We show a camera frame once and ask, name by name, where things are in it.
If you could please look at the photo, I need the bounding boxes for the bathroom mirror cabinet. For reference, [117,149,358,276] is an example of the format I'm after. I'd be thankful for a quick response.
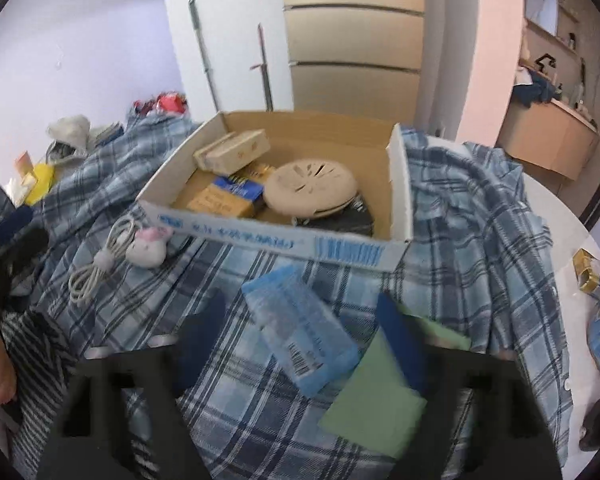
[525,0,581,51]

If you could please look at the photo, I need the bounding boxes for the gold refrigerator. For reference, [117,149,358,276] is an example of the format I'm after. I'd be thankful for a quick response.
[280,0,426,118]

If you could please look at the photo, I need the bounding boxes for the orange blue cigarette pack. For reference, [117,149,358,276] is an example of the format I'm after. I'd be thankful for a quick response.
[186,176,266,219]

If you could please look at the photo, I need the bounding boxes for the beige vanity cabinet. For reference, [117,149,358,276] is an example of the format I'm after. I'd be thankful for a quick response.
[497,95,600,181]

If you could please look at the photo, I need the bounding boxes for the dark blue clothes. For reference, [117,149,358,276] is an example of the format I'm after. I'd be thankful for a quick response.
[512,67,556,108]

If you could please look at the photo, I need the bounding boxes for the blue tissue pack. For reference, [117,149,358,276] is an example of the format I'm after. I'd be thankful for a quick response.
[241,265,362,397]

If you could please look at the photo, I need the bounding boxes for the small black box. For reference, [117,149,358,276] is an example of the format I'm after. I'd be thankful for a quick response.
[290,195,376,238]

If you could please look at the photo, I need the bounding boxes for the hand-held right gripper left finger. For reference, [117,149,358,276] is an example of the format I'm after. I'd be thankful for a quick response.
[37,287,228,480]

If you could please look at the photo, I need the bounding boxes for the red plastic bags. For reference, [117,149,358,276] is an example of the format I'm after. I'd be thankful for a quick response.
[132,91,188,116]

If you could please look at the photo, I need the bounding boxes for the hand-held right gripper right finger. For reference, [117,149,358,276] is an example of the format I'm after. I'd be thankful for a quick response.
[376,291,563,480]

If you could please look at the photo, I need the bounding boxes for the beige round perforated case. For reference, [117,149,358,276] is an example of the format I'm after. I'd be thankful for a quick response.
[264,157,359,217]

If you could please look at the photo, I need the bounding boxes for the beige carton box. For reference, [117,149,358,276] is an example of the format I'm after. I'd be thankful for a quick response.
[194,129,272,175]

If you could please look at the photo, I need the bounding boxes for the yellow packet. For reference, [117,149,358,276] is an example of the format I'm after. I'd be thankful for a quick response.
[25,162,56,206]

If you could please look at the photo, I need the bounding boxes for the blue white striped cloth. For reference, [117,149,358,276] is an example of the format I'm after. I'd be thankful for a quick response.
[0,310,151,480]

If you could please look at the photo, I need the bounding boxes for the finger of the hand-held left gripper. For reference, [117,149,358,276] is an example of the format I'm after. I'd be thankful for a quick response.
[0,227,51,281]
[0,205,36,241]

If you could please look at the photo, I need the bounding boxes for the green sticky note pad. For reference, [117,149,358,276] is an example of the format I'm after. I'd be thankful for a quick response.
[319,304,473,459]

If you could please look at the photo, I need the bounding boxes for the orange cup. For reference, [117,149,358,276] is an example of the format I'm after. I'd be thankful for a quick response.
[14,151,37,181]

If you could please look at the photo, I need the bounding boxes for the white cable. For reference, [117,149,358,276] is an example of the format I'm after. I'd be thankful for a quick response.
[69,212,140,305]

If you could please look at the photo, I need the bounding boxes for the grey white bag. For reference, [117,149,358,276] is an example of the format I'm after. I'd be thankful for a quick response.
[47,115,91,143]

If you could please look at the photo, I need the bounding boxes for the cardboard box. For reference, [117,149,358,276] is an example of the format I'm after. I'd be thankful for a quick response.
[136,110,413,273]

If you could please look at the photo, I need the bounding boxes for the blue plaid shirt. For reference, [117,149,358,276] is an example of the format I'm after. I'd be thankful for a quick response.
[10,110,576,480]

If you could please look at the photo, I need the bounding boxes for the pink white bunny toy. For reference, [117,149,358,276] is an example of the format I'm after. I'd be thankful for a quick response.
[126,226,173,267]

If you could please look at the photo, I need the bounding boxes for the grey mop handle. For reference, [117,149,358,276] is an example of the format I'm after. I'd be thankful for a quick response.
[188,0,221,113]

